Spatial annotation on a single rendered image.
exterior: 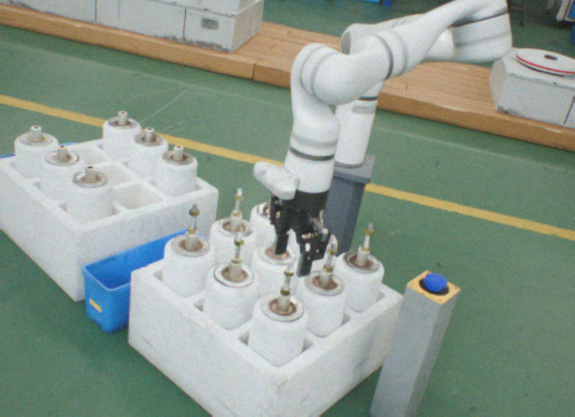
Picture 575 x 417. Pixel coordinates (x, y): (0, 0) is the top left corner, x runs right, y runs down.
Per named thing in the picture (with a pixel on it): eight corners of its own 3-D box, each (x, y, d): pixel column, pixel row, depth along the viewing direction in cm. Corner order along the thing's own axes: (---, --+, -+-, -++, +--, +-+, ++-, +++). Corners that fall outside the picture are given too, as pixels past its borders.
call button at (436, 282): (429, 279, 114) (431, 270, 113) (448, 289, 112) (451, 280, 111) (417, 287, 111) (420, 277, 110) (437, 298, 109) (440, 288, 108)
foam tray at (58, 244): (127, 189, 189) (129, 132, 181) (212, 251, 168) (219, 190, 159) (-5, 224, 163) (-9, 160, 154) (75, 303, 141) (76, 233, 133)
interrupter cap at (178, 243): (194, 233, 127) (194, 229, 127) (218, 251, 123) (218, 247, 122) (162, 243, 122) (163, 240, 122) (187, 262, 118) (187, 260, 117)
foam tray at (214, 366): (257, 277, 160) (267, 215, 152) (385, 362, 140) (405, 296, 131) (127, 342, 132) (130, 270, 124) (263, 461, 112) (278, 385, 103)
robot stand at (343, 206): (301, 241, 179) (321, 143, 165) (352, 254, 177) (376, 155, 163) (290, 269, 166) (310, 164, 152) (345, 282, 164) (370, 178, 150)
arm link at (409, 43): (390, 20, 89) (402, 79, 92) (516, -17, 102) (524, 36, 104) (350, 28, 97) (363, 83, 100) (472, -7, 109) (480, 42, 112)
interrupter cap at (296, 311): (285, 330, 105) (285, 326, 105) (251, 307, 109) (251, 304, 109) (312, 311, 111) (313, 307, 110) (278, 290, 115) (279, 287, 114)
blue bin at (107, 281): (187, 267, 159) (191, 226, 154) (216, 289, 153) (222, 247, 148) (78, 312, 138) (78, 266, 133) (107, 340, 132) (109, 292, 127)
